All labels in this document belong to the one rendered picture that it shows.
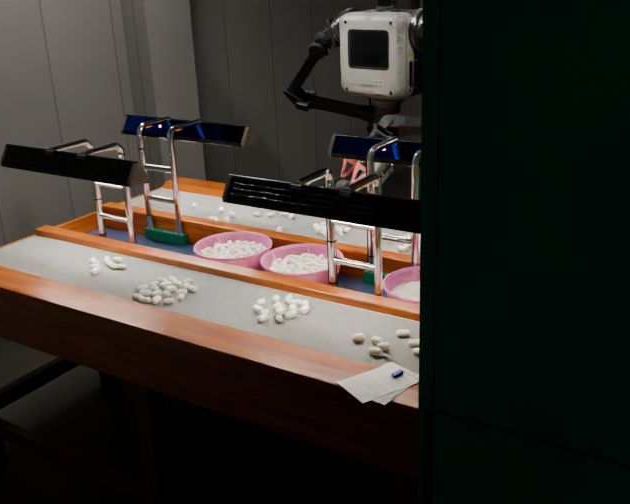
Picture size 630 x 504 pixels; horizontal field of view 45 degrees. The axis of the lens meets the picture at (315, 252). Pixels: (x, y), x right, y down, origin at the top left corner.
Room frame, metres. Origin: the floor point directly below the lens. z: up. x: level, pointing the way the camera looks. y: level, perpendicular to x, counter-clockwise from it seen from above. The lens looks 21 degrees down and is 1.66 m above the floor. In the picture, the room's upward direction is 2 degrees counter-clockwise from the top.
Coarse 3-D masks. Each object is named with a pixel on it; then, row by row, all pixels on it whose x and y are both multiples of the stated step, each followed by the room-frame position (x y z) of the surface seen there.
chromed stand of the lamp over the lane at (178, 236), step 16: (144, 128) 2.80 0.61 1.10; (176, 128) 2.73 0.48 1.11; (144, 160) 2.79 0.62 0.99; (176, 176) 2.71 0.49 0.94; (144, 192) 2.79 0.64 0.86; (176, 192) 2.70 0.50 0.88; (176, 208) 2.70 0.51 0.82; (176, 224) 2.71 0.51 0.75; (160, 240) 2.75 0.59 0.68; (176, 240) 2.71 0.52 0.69
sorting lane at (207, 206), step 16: (160, 192) 3.20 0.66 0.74; (160, 208) 2.97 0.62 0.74; (192, 208) 2.95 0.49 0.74; (208, 208) 2.94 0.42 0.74; (224, 208) 2.93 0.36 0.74; (240, 208) 2.92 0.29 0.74; (256, 208) 2.91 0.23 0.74; (240, 224) 2.72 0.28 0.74; (256, 224) 2.71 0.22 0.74; (272, 224) 2.70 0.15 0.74; (288, 224) 2.69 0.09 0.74; (304, 224) 2.69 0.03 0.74; (352, 240) 2.49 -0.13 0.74; (384, 240) 2.48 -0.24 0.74
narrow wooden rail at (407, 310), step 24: (72, 240) 2.58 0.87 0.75; (96, 240) 2.54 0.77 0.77; (168, 264) 2.33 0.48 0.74; (192, 264) 2.27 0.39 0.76; (216, 264) 2.26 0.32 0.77; (288, 288) 2.07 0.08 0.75; (312, 288) 2.03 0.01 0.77; (336, 288) 2.02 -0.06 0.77; (384, 312) 1.89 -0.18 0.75; (408, 312) 1.85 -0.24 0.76
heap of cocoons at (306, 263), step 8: (288, 256) 2.35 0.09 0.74; (296, 256) 2.35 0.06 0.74; (304, 256) 2.36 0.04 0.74; (312, 256) 2.35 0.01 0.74; (320, 256) 2.34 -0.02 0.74; (272, 264) 2.30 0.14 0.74; (280, 264) 2.29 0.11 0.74; (288, 264) 2.33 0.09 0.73; (296, 264) 2.28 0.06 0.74; (304, 264) 2.28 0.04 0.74; (312, 264) 2.28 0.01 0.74; (320, 264) 2.27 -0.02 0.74; (288, 272) 2.22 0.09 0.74; (296, 272) 2.22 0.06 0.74; (304, 272) 2.21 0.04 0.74
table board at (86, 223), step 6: (150, 192) 3.21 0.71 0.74; (132, 198) 3.13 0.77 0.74; (84, 216) 2.90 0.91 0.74; (90, 216) 2.92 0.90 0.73; (96, 216) 2.94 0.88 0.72; (66, 222) 2.84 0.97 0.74; (72, 222) 2.84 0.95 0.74; (78, 222) 2.87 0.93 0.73; (84, 222) 2.89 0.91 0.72; (90, 222) 2.91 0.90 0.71; (96, 222) 2.94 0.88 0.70; (66, 228) 2.81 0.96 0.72; (72, 228) 2.84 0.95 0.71; (78, 228) 2.86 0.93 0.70; (84, 228) 2.89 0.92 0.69; (90, 228) 2.91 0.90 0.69; (96, 228) 2.94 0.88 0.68; (18, 240) 2.65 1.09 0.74; (0, 246) 2.59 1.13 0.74
